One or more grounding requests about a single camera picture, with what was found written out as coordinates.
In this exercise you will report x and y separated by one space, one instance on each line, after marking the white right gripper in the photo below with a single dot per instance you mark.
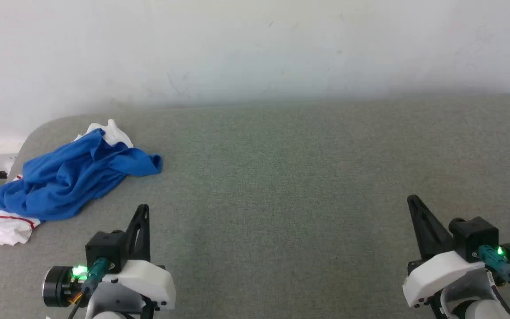
436 274

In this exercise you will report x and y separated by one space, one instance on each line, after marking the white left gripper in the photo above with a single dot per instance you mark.
148 281

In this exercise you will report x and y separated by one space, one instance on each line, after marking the blue and white basketball jersey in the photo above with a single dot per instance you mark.
60 177

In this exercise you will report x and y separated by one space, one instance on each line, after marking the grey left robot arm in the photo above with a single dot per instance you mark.
113 303

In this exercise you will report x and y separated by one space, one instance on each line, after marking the grey fabric sofa cushion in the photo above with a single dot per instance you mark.
281 177

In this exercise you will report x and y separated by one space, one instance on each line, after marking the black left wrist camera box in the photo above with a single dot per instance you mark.
104 246

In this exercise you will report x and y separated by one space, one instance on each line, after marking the teal left camera connector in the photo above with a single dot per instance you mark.
95 272

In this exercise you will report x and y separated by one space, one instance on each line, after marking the teal camera connector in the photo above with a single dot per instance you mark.
492 261
95 272

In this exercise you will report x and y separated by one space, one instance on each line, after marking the teal right camera connector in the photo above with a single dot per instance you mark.
492 261

